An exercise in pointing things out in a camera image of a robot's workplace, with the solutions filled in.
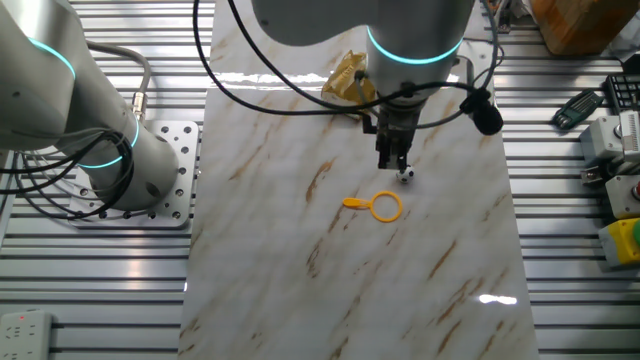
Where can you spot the brown cardboard box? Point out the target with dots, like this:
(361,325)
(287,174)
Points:
(580,25)

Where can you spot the small soccer ball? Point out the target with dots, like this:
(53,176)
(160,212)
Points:
(406,176)

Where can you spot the white power strip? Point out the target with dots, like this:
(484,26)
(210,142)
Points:
(25,335)

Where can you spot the black metal clamp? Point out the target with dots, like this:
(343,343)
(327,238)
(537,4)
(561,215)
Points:
(504,22)

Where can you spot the grey control box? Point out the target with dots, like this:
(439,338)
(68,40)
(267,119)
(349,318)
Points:
(600,140)

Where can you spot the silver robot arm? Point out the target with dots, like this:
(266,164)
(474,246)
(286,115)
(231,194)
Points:
(50,90)

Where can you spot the grey plastic bag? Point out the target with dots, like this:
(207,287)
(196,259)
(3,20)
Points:
(627,50)

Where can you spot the gold tissue pack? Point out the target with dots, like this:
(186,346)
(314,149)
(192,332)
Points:
(345,80)

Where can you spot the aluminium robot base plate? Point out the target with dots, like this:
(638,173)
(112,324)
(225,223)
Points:
(180,150)

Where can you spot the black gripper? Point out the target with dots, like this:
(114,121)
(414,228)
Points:
(397,122)

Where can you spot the black remote control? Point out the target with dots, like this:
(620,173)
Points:
(577,110)

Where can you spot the marble pattern board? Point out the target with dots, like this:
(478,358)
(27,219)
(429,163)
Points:
(350,300)

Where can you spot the yellow box with green button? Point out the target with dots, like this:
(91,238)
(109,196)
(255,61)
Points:
(620,245)

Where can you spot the black keyboard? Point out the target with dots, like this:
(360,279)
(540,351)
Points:
(625,92)

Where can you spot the grey box with red button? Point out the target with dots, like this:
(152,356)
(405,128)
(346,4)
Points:
(622,197)

